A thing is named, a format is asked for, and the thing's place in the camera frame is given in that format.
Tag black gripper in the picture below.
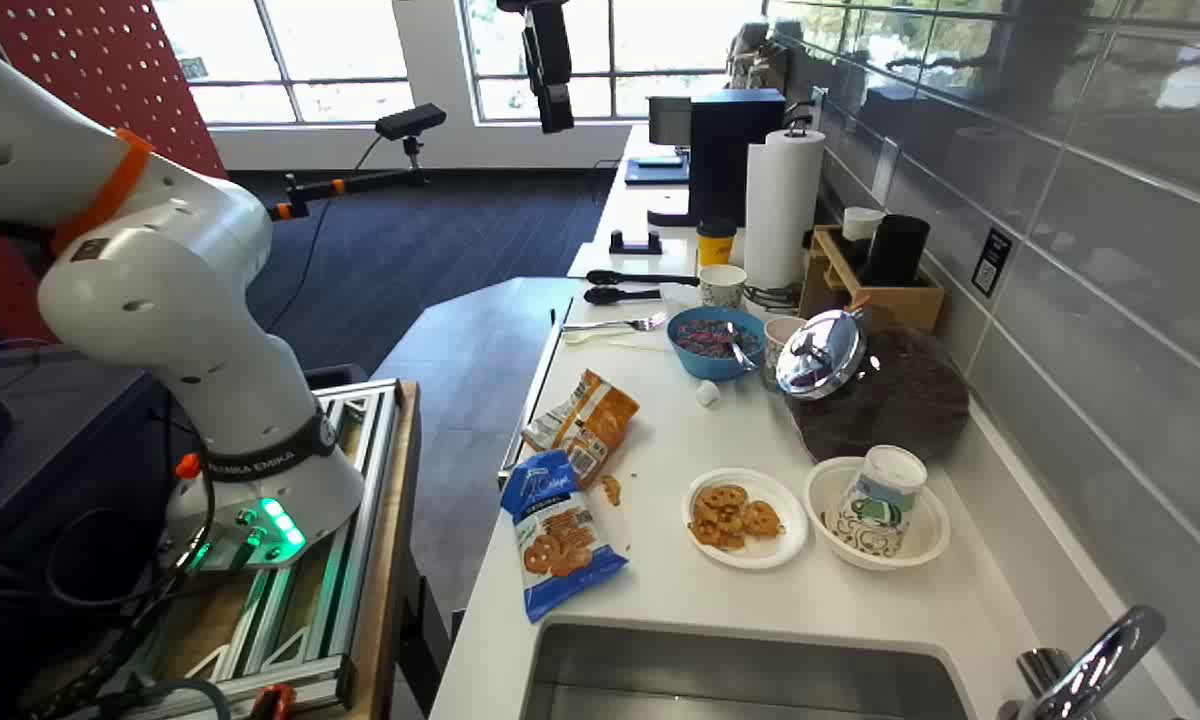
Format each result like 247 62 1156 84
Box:
518 0 582 134

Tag translucent white plastic spoon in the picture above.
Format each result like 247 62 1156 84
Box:
555 324 649 350

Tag blue bowl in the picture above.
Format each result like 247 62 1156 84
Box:
666 303 774 386

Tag white bowl with snacks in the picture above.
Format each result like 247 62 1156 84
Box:
680 463 812 576

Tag bright window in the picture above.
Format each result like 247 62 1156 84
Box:
152 0 421 133
458 0 767 122

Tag black holder block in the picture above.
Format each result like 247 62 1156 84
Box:
608 226 670 259

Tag grey metal box appliance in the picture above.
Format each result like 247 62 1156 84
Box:
683 88 794 239

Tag black tongs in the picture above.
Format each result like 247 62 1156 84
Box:
582 264 704 307

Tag yellow cup with black lid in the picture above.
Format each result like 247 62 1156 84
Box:
692 225 739 267

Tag black tripod stand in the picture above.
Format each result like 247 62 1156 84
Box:
263 133 434 226

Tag white paper towel roll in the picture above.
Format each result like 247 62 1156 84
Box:
739 122 830 295

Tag patterned white paper cup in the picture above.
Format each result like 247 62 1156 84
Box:
700 259 751 312

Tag metal paper towel holder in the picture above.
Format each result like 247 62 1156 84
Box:
744 92 830 303

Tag dark food pile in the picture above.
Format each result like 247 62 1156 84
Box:
678 316 751 359

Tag small white plastic utensil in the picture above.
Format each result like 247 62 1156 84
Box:
724 319 762 377

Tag orange snack bag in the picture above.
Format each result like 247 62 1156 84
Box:
523 367 643 492

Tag shiny metal lid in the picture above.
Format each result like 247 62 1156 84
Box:
774 303 877 407

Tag tall black cup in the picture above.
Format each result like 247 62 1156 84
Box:
866 213 938 289

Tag wooden counter organizer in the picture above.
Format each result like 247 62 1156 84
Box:
796 221 954 340

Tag blue snack bag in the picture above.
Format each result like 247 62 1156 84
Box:
495 448 634 626

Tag pretzel pile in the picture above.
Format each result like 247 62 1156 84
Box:
683 479 790 555

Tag brown cloth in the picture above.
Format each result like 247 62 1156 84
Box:
785 316 977 468

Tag red pegboard panel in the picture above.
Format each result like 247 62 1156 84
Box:
0 0 232 181

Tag wooden side board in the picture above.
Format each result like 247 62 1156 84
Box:
336 380 425 720

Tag white labelled yoghurt cup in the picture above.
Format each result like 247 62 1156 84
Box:
834 439 932 555

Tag stainless steel sink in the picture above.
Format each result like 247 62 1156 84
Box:
518 616 977 720

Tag black camera on tripod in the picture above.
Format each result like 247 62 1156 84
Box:
371 101 451 145

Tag black framed wall outlet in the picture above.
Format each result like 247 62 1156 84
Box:
970 225 1017 298

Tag aluminium robot stand frame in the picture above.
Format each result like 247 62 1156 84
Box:
131 377 409 715

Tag black base cable bundle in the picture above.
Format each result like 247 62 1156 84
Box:
0 434 238 720

